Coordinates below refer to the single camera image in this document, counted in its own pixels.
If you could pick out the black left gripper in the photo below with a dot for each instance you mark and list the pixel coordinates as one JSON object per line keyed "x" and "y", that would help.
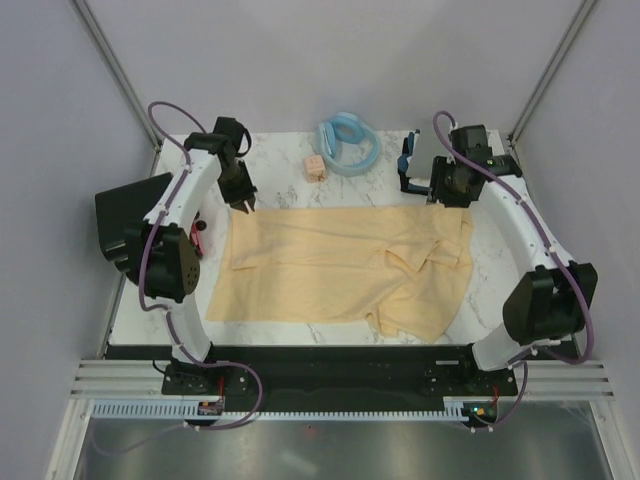
{"x": 238, "y": 196}

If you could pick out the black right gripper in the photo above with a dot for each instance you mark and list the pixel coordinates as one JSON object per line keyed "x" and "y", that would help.
{"x": 442, "y": 164}

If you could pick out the small pink cube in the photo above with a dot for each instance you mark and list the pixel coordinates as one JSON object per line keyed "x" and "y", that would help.
{"x": 315, "y": 169}

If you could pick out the black pink drawer organizer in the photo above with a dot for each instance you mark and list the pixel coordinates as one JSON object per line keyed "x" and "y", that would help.
{"x": 121, "y": 207}

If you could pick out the yellow t shirt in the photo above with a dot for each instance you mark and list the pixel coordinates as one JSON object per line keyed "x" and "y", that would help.
{"x": 400, "y": 268}

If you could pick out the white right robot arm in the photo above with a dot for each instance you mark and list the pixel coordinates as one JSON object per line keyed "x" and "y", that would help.
{"x": 552, "y": 299}

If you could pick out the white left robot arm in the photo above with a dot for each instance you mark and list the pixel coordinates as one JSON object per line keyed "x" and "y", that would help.
{"x": 159, "y": 248}

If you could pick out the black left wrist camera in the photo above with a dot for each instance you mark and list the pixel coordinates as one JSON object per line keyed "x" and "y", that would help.
{"x": 237, "y": 133}

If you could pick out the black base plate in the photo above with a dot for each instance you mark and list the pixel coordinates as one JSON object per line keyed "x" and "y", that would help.
{"x": 239, "y": 356}

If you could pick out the aluminium frame post right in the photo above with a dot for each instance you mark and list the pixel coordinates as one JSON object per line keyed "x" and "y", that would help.
{"x": 567, "y": 41}

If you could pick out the aluminium frame post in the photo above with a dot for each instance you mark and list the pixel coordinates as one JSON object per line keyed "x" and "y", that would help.
{"x": 108, "y": 55}
{"x": 567, "y": 41}

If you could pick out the white slotted cable duct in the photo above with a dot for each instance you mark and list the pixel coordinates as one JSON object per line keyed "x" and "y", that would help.
{"x": 193, "y": 410}

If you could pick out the aluminium frame rail front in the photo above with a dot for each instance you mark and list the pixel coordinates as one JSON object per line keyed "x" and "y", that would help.
{"x": 544, "y": 380}

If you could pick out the aluminium frame post left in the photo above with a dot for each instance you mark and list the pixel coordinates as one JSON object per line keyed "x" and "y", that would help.
{"x": 108, "y": 55}

